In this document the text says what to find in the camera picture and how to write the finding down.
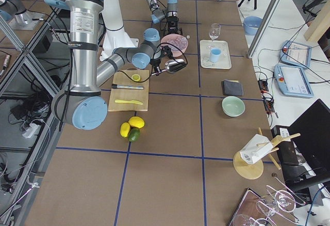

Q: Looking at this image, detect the metal ice scoop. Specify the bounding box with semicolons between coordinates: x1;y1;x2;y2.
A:
151;59;187;76

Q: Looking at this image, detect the lemon half slice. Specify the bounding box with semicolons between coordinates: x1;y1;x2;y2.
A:
131;74;141;83

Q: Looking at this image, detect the grey folded cloth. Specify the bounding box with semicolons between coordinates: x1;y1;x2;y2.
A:
222;80;243;96

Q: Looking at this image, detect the upside-down wine glass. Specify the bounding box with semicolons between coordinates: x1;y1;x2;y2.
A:
255;176;307;219

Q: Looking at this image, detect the yellow plastic knife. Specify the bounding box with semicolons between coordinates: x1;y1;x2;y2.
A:
114;99;144;105

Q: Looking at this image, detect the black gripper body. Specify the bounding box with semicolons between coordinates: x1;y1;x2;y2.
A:
163;16;180;35
150;44;172;68

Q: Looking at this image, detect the teach pendant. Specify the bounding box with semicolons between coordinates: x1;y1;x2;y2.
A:
274;64;314;98
279;40;312;69

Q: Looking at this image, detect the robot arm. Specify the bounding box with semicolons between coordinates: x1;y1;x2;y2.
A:
146;0;183;36
44;0;163;130

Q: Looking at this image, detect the cream bear tray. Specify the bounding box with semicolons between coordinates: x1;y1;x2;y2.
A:
200;40;232;70

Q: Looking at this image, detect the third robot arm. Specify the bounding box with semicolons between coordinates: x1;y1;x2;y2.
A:
1;0;44;30

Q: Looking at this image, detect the metal cylinder rod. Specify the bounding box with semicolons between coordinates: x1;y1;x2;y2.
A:
111;84;144;90

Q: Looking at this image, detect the wooden stand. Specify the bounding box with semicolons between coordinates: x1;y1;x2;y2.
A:
233;128;301;180

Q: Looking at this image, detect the right teach pendant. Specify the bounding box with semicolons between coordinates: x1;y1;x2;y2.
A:
274;64;314;98

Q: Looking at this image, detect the pink bowl of ice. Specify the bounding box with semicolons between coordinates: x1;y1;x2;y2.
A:
161;34;188;57

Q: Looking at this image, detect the blue basin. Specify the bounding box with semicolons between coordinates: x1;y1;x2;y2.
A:
243;16;263;36

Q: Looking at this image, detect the white carton box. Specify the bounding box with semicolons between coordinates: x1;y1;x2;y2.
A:
239;134;273;165

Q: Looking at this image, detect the left teach pendant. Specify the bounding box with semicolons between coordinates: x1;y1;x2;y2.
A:
279;40;312;69

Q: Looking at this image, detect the green lime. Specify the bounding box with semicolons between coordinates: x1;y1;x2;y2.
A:
127;128;140;142

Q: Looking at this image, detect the green bowl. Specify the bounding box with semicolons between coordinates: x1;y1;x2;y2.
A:
222;96;245;117

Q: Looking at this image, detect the white power adapter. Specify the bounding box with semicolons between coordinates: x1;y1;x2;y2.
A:
22;123;40;138

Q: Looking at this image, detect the wooden cutting board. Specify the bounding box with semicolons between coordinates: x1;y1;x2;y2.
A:
108;70;150;112

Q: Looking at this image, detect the yellow lemon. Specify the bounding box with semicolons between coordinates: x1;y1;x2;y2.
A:
120;122;131;138
128;116;145;128

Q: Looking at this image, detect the light blue cup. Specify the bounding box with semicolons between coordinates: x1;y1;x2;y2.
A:
209;48;222;63

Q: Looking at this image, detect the clear wine glass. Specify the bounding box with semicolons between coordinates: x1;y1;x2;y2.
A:
208;23;221;50

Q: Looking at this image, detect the black monitor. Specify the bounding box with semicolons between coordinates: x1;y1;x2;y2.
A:
278;99;329;191

